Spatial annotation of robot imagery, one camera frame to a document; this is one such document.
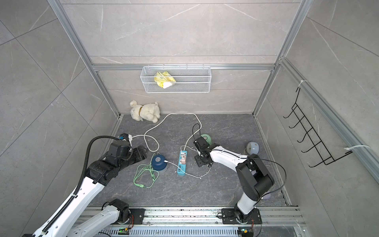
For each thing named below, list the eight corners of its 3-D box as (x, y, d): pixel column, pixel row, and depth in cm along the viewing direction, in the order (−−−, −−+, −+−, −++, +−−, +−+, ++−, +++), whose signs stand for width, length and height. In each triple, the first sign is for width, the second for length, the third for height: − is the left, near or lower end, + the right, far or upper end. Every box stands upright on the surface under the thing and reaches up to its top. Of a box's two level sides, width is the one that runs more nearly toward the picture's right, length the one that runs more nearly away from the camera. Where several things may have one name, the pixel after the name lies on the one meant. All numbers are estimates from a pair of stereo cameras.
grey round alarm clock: (247, 157, 97) (252, 150, 90) (245, 147, 102) (249, 139, 94) (255, 157, 97) (260, 150, 90) (252, 147, 102) (257, 139, 94)
